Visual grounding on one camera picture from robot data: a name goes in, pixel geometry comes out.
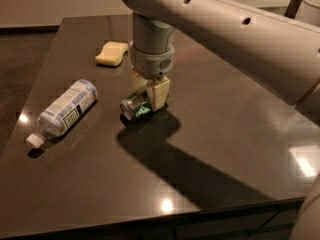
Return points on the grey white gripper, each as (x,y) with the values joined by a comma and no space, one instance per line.
(150,63)

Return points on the yellow sponge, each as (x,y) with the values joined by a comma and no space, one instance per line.
(112,54)

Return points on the black flat panel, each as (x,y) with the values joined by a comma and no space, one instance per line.
(292,8)

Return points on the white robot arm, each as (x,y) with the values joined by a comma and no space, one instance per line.
(279,53)

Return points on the white cylindrical canister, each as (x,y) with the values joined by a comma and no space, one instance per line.
(311,10)

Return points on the clear plastic water bottle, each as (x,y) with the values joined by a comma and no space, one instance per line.
(63,112)

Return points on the green soda can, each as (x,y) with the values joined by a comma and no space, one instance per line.
(136,105)

